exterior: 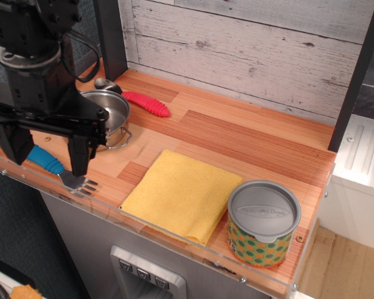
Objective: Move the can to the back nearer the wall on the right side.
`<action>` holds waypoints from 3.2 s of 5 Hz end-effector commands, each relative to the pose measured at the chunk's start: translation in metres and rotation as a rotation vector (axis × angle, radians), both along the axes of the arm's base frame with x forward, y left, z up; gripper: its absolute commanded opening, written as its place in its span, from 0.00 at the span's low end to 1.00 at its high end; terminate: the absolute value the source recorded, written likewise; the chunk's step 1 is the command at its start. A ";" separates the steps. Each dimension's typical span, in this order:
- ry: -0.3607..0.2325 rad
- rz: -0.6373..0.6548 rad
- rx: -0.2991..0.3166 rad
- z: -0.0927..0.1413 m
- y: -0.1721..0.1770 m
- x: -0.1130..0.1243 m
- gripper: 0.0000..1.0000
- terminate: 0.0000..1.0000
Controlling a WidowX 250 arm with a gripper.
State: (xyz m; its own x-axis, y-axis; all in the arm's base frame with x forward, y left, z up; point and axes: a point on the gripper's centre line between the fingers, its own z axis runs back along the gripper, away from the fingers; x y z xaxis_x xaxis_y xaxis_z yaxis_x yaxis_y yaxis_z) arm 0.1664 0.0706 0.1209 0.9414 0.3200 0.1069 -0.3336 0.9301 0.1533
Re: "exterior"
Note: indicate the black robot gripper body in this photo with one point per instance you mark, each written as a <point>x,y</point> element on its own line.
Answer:
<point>48,101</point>

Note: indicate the red handled spoon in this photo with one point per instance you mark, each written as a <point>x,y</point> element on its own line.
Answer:
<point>150,104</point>

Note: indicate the stainless steel pot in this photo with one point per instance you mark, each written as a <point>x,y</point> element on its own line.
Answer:
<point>117,133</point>

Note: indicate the yellow folded cloth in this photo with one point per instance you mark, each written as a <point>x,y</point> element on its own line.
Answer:
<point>183,196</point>

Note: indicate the clear acrylic counter guard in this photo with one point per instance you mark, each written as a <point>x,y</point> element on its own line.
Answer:
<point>45,183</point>

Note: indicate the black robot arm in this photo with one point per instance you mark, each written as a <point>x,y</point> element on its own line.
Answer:
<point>38,35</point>

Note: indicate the dark grey post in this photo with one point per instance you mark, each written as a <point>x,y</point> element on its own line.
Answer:
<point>354,87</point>
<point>110,34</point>

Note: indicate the blue handled fork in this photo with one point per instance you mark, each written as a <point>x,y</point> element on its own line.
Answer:
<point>78,185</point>

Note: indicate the dark grey right post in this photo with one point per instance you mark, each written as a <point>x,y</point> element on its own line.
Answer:
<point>354,87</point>

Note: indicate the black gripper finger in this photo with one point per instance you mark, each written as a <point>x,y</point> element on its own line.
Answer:
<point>15,142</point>
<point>81,150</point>

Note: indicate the white ribbed appliance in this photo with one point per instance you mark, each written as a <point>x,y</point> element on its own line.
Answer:
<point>347,207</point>

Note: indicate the grey cabinet front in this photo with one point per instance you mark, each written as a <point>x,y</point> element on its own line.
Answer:
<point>89,238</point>

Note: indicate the silver dispenser button panel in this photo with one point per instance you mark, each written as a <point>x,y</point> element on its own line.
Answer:
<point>140,278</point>

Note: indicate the green orange dotted can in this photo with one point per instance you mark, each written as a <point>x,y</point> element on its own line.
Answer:
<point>262,218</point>

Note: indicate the dark grey left post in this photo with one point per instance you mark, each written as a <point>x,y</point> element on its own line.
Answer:
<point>110,34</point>

